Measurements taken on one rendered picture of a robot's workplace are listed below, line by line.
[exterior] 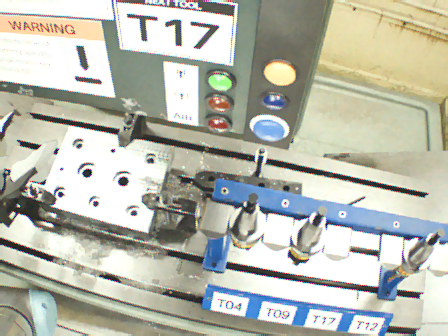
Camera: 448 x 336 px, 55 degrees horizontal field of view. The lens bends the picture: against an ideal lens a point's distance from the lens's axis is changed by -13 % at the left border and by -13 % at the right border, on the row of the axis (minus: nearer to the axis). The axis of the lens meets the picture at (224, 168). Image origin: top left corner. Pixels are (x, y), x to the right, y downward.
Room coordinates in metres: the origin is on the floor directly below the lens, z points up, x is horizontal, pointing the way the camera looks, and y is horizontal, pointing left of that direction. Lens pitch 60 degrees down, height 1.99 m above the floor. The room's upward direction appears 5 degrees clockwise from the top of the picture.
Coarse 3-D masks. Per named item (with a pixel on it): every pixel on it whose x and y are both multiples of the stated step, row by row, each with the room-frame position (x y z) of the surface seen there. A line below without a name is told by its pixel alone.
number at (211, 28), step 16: (160, 16) 0.27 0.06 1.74; (176, 16) 0.27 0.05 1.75; (192, 16) 0.27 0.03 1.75; (160, 32) 0.27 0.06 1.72; (176, 32) 0.27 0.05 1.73; (192, 32) 0.27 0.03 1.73; (208, 32) 0.27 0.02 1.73; (224, 32) 0.27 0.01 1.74; (160, 48) 0.27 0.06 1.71; (176, 48) 0.27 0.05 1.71; (192, 48) 0.27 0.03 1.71; (208, 48) 0.27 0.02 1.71; (224, 48) 0.27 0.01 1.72
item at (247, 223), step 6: (258, 204) 0.34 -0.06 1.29; (240, 210) 0.34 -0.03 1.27; (246, 210) 0.33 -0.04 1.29; (258, 210) 0.33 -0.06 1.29; (240, 216) 0.33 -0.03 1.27; (246, 216) 0.32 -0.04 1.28; (252, 216) 0.32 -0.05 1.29; (258, 216) 0.33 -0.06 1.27; (240, 222) 0.33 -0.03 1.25; (246, 222) 0.32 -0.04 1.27; (252, 222) 0.32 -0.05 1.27; (258, 222) 0.33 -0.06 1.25; (240, 228) 0.32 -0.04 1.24; (246, 228) 0.32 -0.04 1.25; (252, 228) 0.32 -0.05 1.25; (258, 228) 0.33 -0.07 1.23; (246, 234) 0.32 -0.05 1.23; (252, 234) 0.32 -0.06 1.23
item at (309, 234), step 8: (312, 216) 0.33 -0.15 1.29; (304, 224) 0.33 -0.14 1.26; (312, 224) 0.31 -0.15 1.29; (320, 224) 0.31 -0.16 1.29; (304, 232) 0.31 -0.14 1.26; (312, 232) 0.31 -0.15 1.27; (320, 232) 0.31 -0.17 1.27; (304, 240) 0.31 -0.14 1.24; (312, 240) 0.30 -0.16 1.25; (320, 240) 0.31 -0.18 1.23
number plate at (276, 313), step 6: (264, 306) 0.26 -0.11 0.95; (270, 306) 0.26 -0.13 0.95; (276, 306) 0.26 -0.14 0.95; (282, 306) 0.26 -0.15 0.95; (288, 306) 0.26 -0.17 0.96; (264, 312) 0.25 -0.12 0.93; (270, 312) 0.25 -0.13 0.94; (276, 312) 0.25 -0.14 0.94; (282, 312) 0.25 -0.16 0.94; (288, 312) 0.25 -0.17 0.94; (294, 312) 0.25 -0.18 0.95; (258, 318) 0.23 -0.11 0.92; (264, 318) 0.23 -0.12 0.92; (270, 318) 0.23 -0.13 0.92; (276, 318) 0.23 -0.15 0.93; (282, 318) 0.23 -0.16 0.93; (288, 318) 0.23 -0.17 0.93
